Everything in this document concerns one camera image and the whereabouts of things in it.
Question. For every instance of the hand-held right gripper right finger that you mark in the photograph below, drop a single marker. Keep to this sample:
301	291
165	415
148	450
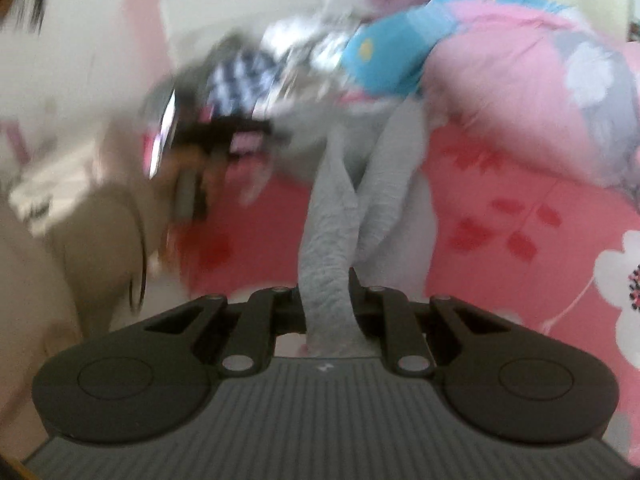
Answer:
367	305

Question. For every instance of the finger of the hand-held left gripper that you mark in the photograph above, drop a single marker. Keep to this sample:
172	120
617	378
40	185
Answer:
255	135

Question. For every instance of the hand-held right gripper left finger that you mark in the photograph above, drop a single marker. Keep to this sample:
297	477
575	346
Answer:
287	310

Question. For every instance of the grey hoodie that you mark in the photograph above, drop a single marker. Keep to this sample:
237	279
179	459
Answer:
330	240

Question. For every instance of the person's left hand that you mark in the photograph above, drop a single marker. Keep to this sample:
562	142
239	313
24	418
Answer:
167	172

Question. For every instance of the navy white plaid shirt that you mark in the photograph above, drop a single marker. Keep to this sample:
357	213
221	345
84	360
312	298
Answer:
240	80

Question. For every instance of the white fleece blanket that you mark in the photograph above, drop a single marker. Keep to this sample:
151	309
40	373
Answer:
310	45

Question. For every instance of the cream pink headboard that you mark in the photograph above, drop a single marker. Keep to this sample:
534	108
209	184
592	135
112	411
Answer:
210	15

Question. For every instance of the blue pillow with yellow dot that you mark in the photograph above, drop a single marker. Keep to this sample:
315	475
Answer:
395	50

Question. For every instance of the pink grey floral duvet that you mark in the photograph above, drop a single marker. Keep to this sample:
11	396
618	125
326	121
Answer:
500	85

